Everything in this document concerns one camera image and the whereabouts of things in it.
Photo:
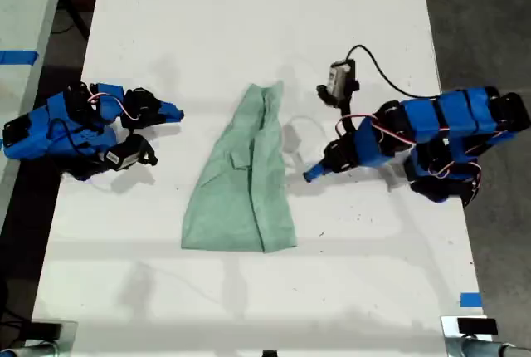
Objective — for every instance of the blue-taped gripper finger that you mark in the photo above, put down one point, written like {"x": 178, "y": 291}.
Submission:
{"x": 166, "y": 106}
{"x": 173, "y": 115}
{"x": 318, "y": 172}

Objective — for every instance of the pale green T-shirt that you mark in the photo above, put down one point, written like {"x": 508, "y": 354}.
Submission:
{"x": 236, "y": 191}

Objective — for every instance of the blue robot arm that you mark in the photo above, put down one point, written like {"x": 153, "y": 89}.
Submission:
{"x": 29, "y": 141}
{"x": 452, "y": 116}

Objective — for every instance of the long blue tape strip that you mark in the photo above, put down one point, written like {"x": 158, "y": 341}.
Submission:
{"x": 16, "y": 57}

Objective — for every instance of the pale side table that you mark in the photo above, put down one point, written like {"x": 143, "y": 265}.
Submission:
{"x": 25, "y": 0}

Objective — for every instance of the small black clip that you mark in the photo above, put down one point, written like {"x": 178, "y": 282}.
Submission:
{"x": 269, "y": 353}

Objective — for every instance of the short blue tape strip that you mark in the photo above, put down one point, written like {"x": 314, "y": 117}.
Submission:
{"x": 471, "y": 299}

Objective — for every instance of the small black box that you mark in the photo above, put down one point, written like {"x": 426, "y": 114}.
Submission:
{"x": 43, "y": 330}
{"x": 477, "y": 326}

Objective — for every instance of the black camera stalk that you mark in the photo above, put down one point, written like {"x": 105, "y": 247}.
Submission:
{"x": 145, "y": 149}
{"x": 347, "y": 118}

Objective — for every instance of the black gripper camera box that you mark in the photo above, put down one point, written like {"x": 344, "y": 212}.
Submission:
{"x": 122, "y": 158}

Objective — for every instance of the silver-faced gripper camera box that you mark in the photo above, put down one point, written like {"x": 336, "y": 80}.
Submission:
{"x": 339, "y": 79}

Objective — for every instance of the metal table bracket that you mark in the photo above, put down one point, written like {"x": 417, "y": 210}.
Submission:
{"x": 68, "y": 338}
{"x": 450, "y": 340}

